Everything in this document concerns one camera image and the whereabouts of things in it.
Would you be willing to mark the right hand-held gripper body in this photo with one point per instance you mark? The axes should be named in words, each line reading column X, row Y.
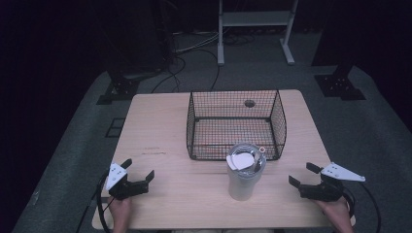
column 324, row 192

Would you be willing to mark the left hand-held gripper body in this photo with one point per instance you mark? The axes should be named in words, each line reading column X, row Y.
column 124, row 189

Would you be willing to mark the white tumbler with clear lid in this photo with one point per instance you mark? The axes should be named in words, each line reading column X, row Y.
column 241, row 184

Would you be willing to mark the person's left hand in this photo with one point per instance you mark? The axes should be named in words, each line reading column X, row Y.
column 120, row 210

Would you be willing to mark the person's right hand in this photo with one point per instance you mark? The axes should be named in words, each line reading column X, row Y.
column 336, row 212

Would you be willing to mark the grey round table grommet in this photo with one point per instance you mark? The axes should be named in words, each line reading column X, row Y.
column 249, row 104

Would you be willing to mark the black stand base plate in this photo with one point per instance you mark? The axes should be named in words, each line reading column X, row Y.
column 340, row 85
column 121, row 90

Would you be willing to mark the white metal stand frame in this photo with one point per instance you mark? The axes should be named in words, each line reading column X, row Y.
column 256, row 18

